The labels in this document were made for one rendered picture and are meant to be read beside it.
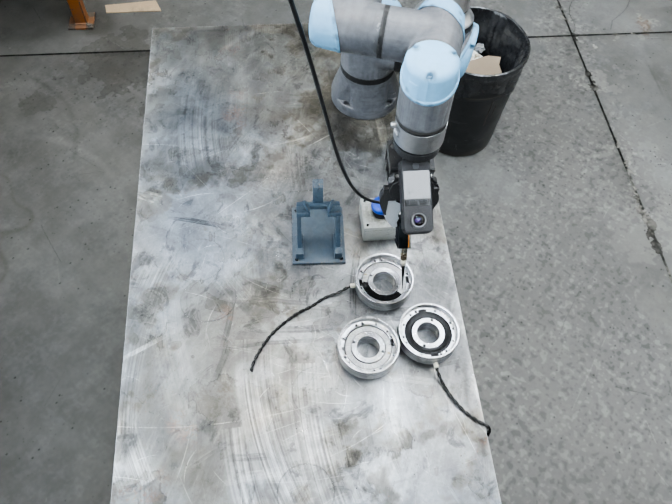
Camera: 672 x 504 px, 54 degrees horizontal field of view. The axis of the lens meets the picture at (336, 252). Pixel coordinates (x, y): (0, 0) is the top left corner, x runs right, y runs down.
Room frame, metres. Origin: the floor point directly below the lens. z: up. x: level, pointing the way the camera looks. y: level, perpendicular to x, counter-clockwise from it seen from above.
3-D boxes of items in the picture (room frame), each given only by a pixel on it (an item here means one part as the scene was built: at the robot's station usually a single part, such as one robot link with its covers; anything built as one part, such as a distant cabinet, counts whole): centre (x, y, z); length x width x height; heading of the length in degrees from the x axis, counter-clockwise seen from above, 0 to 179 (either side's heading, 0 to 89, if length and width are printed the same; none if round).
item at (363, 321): (0.46, -0.06, 0.82); 0.10 x 0.10 x 0.04
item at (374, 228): (0.74, -0.08, 0.82); 0.08 x 0.07 x 0.05; 8
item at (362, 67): (1.08, -0.05, 0.97); 0.13 x 0.12 x 0.14; 81
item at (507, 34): (1.74, -0.42, 0.21); 0.34 x 0.34 x 0.43
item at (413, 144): (0.67, -0.11, 1.15); 0.08 x 0.08 x 0.05
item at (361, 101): (1.08, -0.04, 0.85); 0.15 x 0.15 x 0.10
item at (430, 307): (0.49, -0.17, 0.82); 0.10 x 0.10 x 0.04
